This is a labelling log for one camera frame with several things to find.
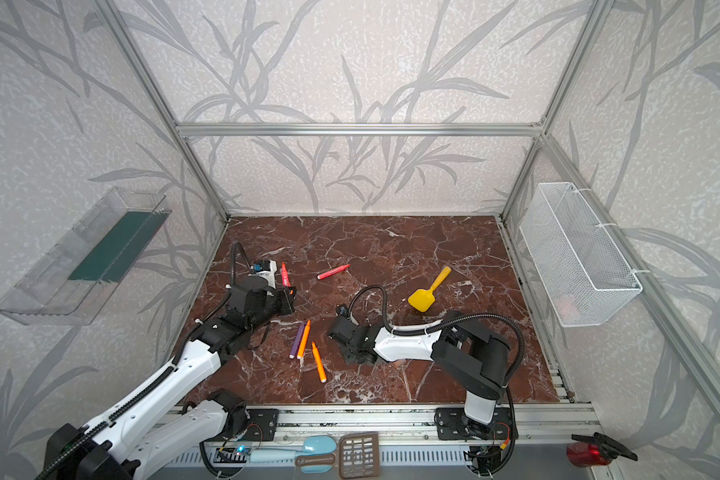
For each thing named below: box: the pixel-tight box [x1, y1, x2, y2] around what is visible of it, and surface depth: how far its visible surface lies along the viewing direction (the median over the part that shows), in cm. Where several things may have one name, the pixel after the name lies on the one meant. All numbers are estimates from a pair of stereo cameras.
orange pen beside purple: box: [297, 320, 311, 359], surface depth 88 cm
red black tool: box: [566, 432, 638, 467], surface depth 61 cm
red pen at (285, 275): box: [281, 262, 291, 287], surface depth 80 cm
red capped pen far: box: [316, 264, 351, 280], surface depth 107 cm
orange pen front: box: [312, 341, 327, 383], surface depth 84 cm
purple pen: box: [289, 321, 306, 359], surface depth 89 cm
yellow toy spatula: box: [408, 266, 452, 313], surface depth 98 cm
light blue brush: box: [249, 436, 338, 474], surface depth 71 cm
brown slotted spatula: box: [338, 431, 380, 479], surface depth 71 cm
